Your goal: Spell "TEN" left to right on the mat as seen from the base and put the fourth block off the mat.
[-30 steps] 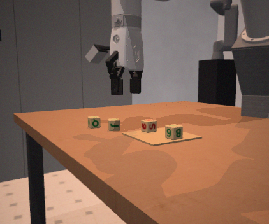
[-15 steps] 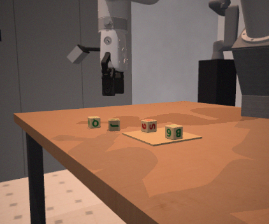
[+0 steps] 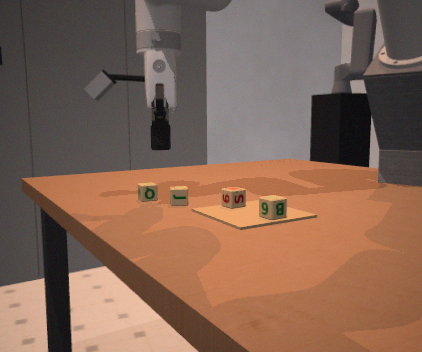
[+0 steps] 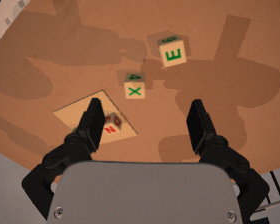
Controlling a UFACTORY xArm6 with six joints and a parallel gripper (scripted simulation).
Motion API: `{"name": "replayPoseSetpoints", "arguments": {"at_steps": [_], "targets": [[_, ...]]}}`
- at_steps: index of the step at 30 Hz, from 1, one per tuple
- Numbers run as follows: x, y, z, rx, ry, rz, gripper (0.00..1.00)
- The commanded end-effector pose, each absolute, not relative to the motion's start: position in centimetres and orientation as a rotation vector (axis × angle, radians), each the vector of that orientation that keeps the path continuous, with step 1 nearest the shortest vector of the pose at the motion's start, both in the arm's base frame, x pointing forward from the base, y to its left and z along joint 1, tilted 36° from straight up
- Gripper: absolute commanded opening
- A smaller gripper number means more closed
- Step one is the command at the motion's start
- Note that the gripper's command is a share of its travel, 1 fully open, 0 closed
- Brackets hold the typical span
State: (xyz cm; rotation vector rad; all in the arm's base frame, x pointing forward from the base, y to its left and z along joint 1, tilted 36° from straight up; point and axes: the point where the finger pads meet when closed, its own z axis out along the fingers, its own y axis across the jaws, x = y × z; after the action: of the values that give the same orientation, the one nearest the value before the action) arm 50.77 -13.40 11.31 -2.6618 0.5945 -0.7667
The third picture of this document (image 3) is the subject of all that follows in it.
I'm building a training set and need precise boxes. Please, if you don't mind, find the light tan flat mat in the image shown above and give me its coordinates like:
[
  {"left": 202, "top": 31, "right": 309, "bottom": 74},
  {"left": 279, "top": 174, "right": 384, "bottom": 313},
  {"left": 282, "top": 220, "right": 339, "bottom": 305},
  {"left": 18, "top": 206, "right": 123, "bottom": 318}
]
[{"left": 192, "top": 200, "right": 317, "bottom": 230}]

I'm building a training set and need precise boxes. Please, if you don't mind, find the cream toy letter block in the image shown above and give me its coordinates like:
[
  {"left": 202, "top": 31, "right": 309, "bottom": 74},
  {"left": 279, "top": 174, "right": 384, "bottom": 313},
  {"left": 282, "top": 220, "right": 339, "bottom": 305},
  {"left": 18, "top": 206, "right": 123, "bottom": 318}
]
[
  {"left": 170, "top": 186, "right": 188, "bottom": 206},
  {"left": 137, "top": 183, "right": 158, "bottom": 202},
  {"left": 259, "top": 195, "right": 287, "bottom": 220},
  {"left": 221, "top": 187, "right": 246, "bottom": 209}
]

